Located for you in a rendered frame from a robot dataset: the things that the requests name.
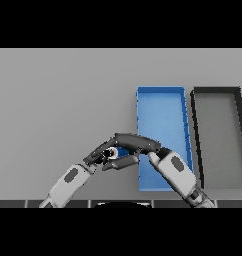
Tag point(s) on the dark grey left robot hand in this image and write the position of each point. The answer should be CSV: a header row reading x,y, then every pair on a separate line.
x,y
99,153

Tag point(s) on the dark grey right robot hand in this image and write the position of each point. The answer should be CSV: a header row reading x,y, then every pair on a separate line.
x,y
134,143

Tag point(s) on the blue pipe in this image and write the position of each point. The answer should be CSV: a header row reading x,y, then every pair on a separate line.
x,y
115,153

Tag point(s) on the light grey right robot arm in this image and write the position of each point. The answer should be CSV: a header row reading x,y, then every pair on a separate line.
x,y
178,175

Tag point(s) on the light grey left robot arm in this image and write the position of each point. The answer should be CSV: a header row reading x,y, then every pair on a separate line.
x,y
68,181

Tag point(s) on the blue bin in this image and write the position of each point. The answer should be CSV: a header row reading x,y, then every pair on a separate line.
x,y
161,133

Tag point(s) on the dark grey bin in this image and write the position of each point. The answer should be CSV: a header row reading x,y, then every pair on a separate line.
x,y
219,136

